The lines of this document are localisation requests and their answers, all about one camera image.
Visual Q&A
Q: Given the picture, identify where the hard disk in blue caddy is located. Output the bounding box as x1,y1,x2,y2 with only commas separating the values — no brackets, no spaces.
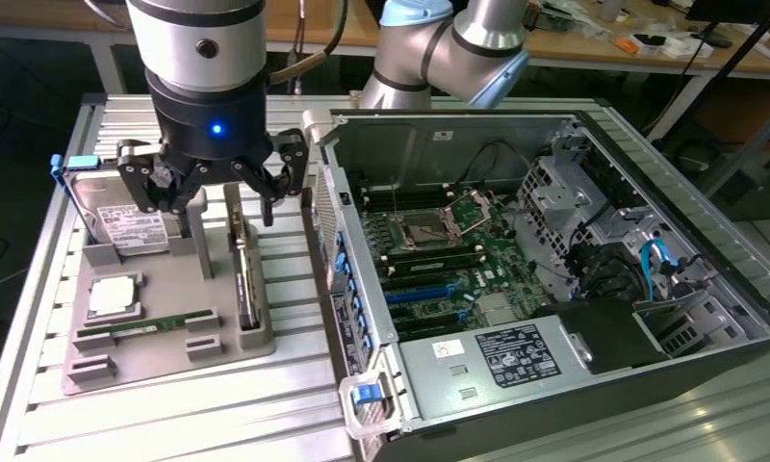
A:
49,153,184,256

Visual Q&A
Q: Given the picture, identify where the dark RAM stick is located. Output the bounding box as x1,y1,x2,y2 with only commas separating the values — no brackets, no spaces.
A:
394,252,479,278

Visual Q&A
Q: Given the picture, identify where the grey parts rack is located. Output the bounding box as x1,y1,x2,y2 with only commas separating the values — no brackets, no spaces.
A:
59,185,278,397

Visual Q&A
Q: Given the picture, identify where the orange white small box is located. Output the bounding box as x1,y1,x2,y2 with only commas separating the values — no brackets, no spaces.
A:
612,32,666,58

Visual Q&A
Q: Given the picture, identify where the blue expansion slot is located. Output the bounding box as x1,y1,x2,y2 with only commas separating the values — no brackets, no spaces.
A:
382,286,462,304

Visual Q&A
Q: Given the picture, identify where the green motherboard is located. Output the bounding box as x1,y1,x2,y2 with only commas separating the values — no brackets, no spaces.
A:
358,185,556,338

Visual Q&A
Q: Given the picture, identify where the black plastic shroud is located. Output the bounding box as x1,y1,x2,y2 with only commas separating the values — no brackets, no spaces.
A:
531,300,672,376

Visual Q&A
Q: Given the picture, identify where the silver chipset heatsink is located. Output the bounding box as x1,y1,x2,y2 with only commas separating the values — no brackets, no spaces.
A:
475,293,520,327

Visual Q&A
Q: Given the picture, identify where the black monitor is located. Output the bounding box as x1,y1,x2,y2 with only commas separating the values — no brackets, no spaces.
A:
682,0,770,25

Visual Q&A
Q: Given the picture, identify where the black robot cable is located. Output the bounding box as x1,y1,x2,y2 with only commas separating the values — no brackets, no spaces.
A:
264,0,354,90

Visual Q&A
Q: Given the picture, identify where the black open PC case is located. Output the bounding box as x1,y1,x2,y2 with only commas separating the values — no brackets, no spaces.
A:
296,108,770,462

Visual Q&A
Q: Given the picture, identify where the grey power supply unit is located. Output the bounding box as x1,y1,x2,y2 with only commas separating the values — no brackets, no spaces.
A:
394,315,595,420

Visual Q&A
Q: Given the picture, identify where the long black expansion slot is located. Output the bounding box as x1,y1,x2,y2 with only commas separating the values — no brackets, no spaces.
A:
396,321,456,338
383,274,467,292

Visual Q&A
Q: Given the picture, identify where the metal socket cover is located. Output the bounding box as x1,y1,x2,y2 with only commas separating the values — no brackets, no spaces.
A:
444,190,496,237

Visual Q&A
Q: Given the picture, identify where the metal CPU socket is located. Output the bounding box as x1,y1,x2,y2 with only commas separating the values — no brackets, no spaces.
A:
396,211,463,252

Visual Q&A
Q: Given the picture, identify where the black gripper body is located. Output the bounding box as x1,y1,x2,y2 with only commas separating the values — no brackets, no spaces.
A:
143,71,274,168

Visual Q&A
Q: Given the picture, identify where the grey disk bay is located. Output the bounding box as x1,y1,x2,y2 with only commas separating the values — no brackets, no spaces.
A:
631,287,732,360

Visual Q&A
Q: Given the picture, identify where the black box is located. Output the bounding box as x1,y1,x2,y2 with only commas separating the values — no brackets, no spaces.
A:
711,153,770,220

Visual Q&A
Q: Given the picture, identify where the green RAM stick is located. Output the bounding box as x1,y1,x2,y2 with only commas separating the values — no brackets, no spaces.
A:
75,310,212,338

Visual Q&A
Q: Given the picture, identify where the blue wire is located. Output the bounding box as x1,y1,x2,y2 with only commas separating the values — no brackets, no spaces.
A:
638,238,675,304

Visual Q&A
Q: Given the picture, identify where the silver CPU chip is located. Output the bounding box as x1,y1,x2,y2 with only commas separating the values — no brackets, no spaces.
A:
87,276,146,320

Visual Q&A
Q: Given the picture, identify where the green Nvidia graphics card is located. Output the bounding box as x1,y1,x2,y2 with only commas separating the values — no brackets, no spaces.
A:
222,181,264,333

